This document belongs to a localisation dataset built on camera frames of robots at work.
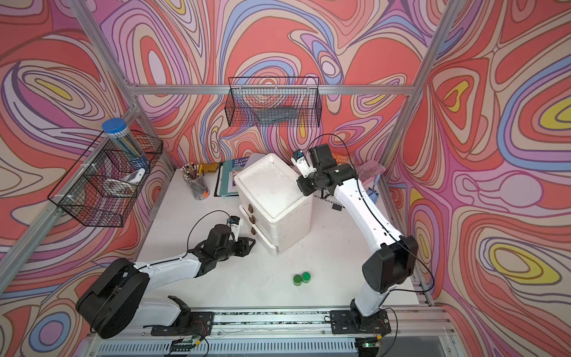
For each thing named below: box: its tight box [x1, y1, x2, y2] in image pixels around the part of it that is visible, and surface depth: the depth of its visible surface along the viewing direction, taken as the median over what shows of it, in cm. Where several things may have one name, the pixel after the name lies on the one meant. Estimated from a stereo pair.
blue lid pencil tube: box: [101, 117, 150, 171], surface depth 75 cm
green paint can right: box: [301, 271, 312, 284], surface depth 83 cm
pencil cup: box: [179, 162, 211, 201], surface depth 101 cm
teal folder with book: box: [213, 156, 250, 197], surface depth 117 cm
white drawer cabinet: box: [234, 153, 314, 257], surface depth 82 cm
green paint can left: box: [292, 274, 302, 287], surface depth 83 cm
